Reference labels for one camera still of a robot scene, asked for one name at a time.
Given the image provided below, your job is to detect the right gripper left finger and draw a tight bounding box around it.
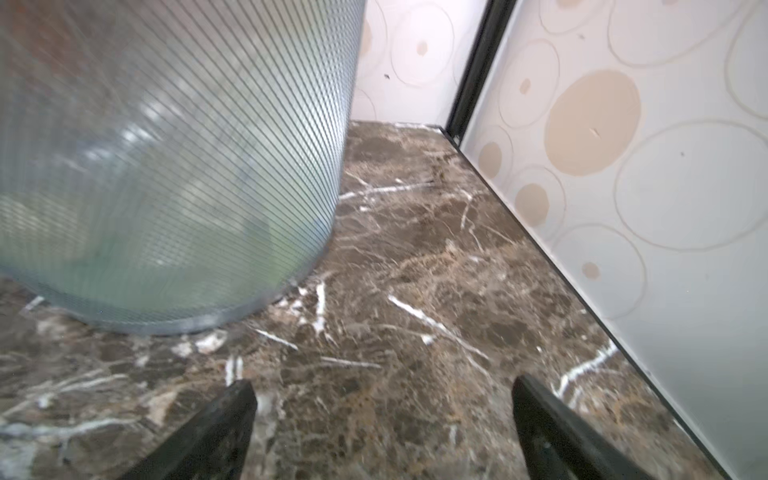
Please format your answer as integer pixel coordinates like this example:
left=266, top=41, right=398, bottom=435
left=121, top=380, right=257, bottom=479

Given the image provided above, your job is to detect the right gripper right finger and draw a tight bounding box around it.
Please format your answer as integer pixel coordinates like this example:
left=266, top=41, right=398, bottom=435
left=512, top=374, right=651, bottom=479

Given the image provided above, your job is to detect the green lined mesh waste bin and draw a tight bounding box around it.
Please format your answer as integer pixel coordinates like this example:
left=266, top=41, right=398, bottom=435
left=1, top=1, right=365, bottom=335

